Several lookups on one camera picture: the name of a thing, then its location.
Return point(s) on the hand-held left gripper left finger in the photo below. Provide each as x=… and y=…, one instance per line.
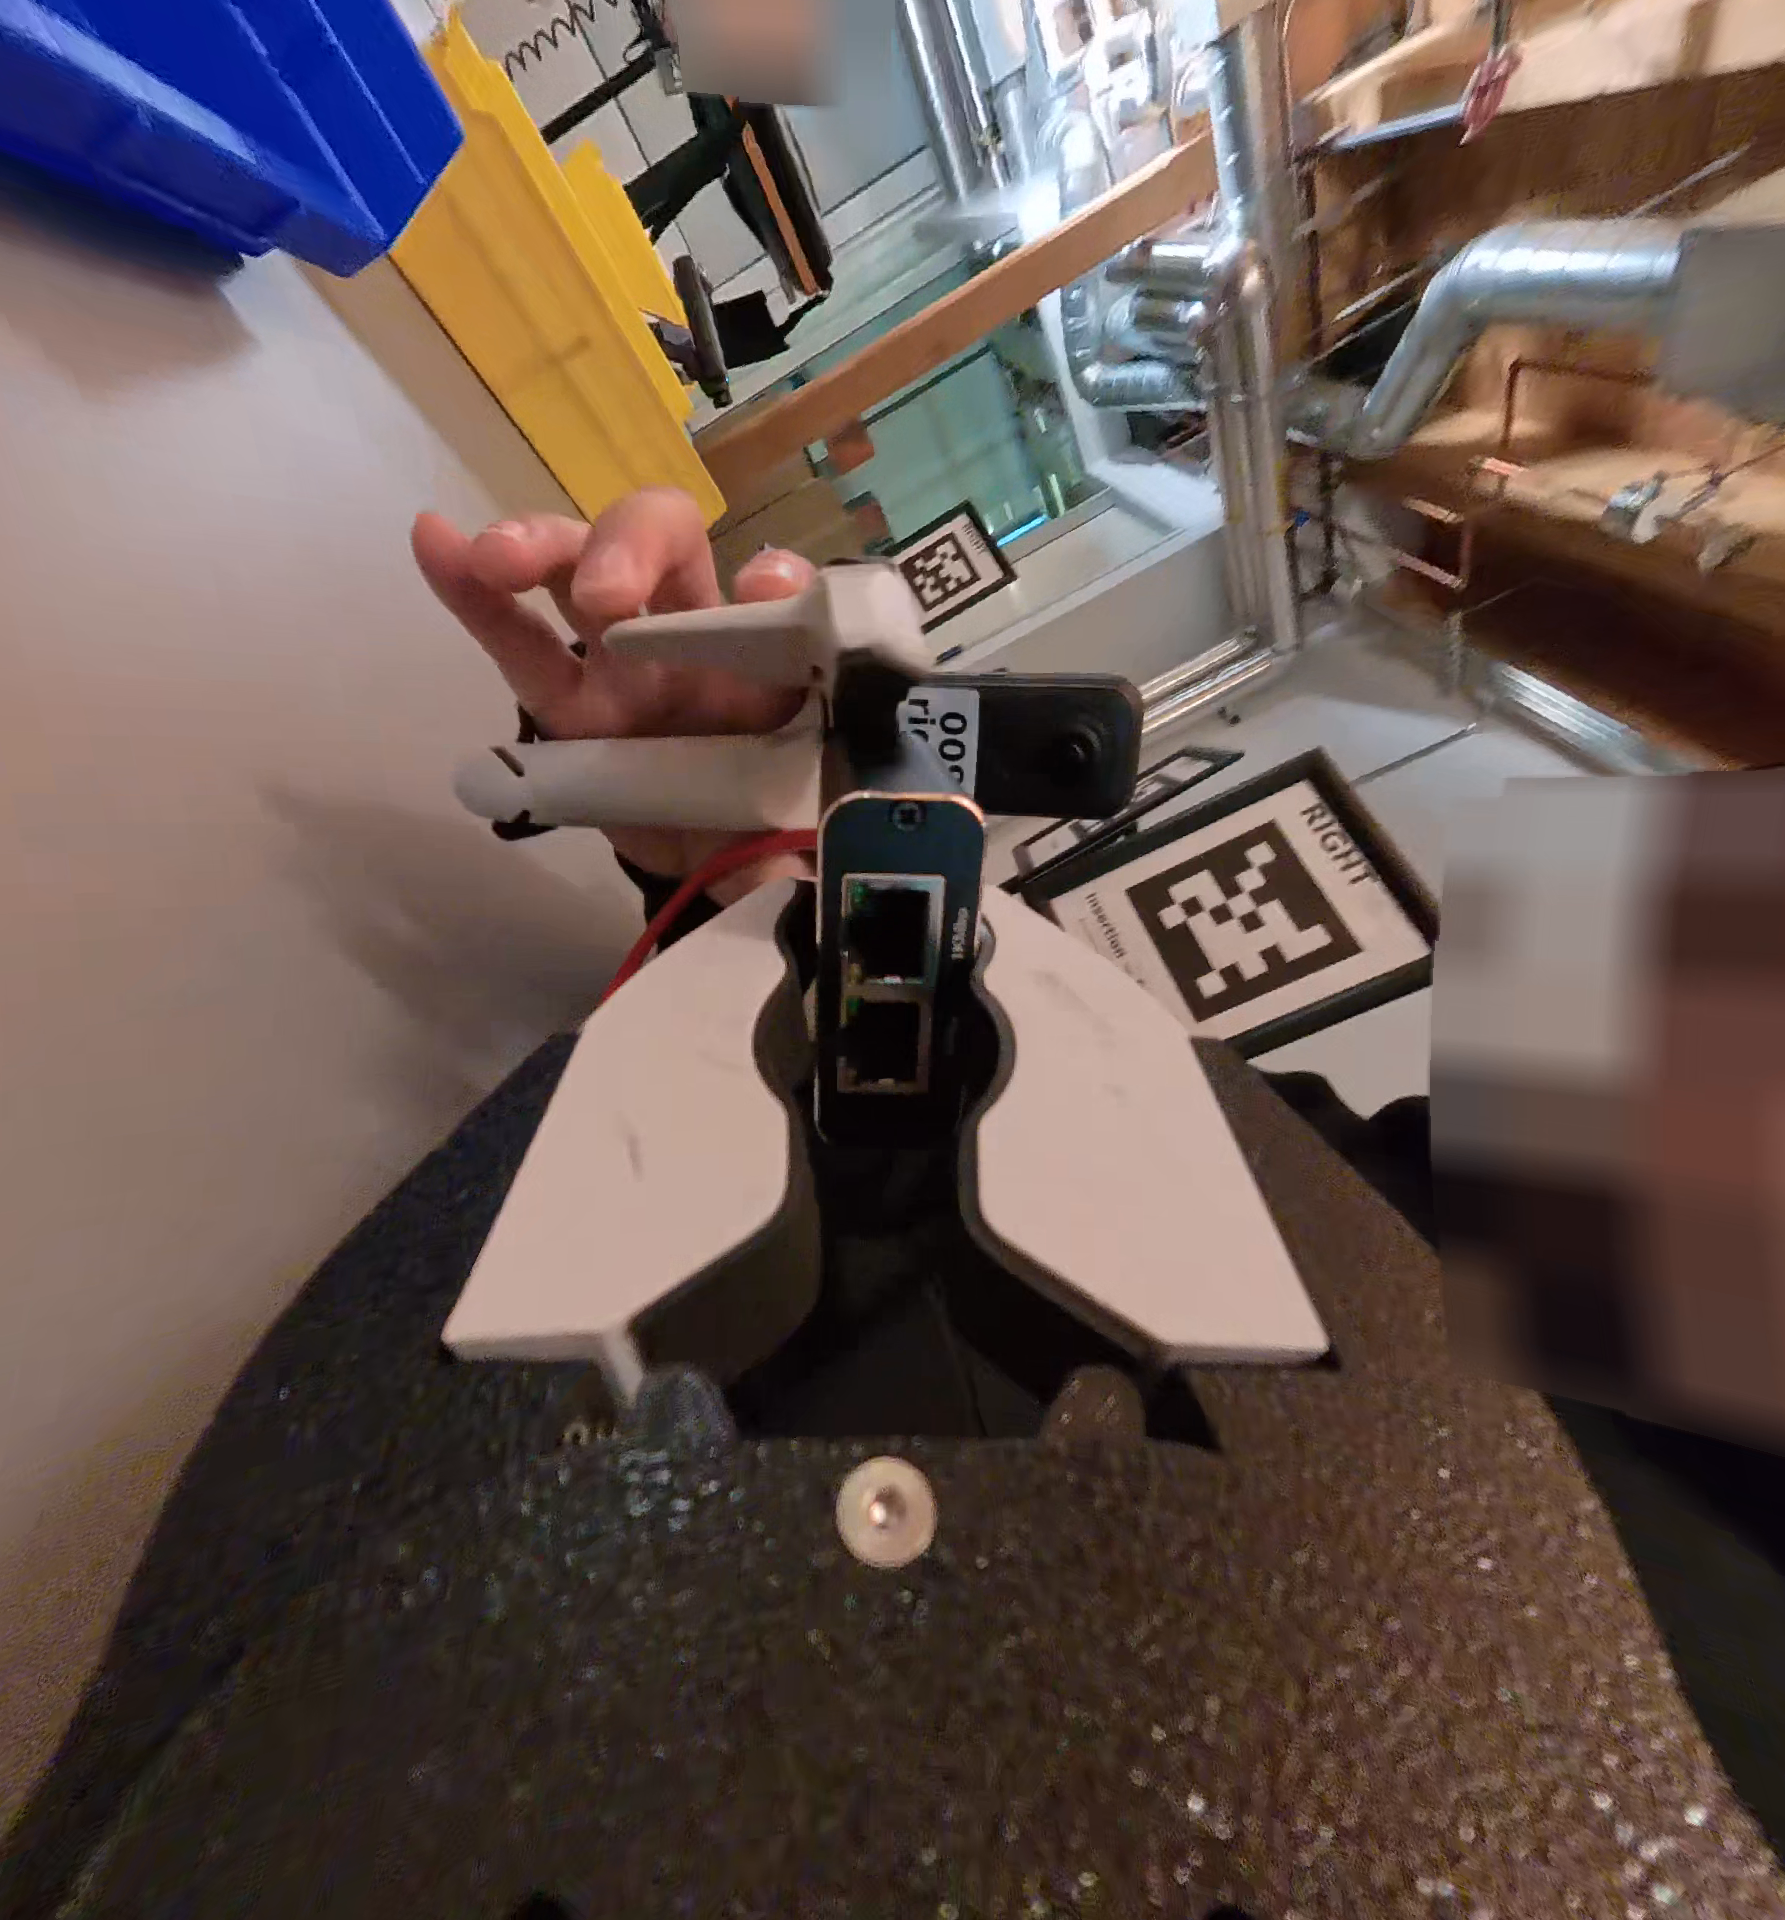
x=637, y=1155

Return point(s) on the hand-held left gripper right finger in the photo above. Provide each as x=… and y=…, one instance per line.
x=1132, y=1171

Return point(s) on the black network adapter box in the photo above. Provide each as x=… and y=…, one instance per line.
x=891, y=840

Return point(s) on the person's right hand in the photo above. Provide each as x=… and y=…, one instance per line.
x=592, y=600

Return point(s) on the small marker tag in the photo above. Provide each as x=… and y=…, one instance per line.
x=955, y=570

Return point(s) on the black framed marker tag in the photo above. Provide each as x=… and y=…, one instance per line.
x=1251, y=915

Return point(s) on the wooden beam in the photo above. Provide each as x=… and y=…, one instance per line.
x=981, y=300

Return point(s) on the silver upright metal pipe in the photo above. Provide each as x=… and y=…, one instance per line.
x=1251, y=331

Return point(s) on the black stand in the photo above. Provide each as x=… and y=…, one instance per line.
x=727, y=226

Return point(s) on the yellow plastic bin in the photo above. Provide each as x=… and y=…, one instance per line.
x=562, y=316

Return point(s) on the blue plastic bin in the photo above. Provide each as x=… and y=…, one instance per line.
x=157, y=106

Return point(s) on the silver angled metal duct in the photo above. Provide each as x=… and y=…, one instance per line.
x=1492, y=300

